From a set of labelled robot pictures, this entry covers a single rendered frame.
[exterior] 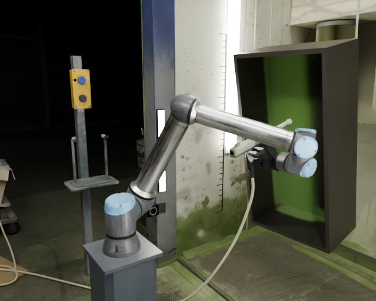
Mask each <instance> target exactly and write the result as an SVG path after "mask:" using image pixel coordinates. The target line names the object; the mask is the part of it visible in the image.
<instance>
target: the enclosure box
mask: <svg viewBox="0 0 376 301"><path fill-rule="evenodd" d="M233 61H234V67H235V78H236V89H237V95H238V106H239V116H242V117H246V118H249V119H253V120H256V121H260V122H263V123H266V124H270V125H273V126H278V125H279V124H281V123H283V122H285V121H286V120H287V119H291V120H292V124H289V125H286V126H285V127H283V129H286V130H289V131H295V129H296V128H308V129H314V130H316V141H317V143H318V150H317V152H316V154H315V155H314V156H313V158H314V159H315V160H316V161H317V167H316V170H315V172H314V174H313V175H312V176H311V177H301V176H298V175H295V174H291V173H287V172H284V171H280V170H279V171H275V170H271V169H267V170H264V169H262V168H258V158H257V159H254V165H255V169H254V173H255V177H254V183H255V190H254V197H253V200H252V204H251V207H250V209H249V213H250V220H251V223H253V224H255V225H258V226H261V227H263V228H266V229H268V230H270V231H273V232H276V233H277V234H280V235H283V236H285V237H288V238H291V239H293V240H295V241H298V242H300V243H303V244H305V245H308V246H310V247H313V248H315V249H317V250H320V251H323V252H325V253H328V254H330V253H331V252H332V251H333V250H334V249H335V248H336V247H337V246H338V245H339V244H340V243H341V242H342V241H343V240H344V239H345V238H346V237H347V236H348V235H349V233H350V232H351V231H352V230H353V229H354V228H355V227H356V178H357V103H358V65H359V38H355V39H354V38H353V39H341V40H333V41H320V42H307V43H300V44H287V45H274V46H267V47H263V48H258V49H254V50H250V51H246V52H243V53H238V54H234V55H233Z"/></svg>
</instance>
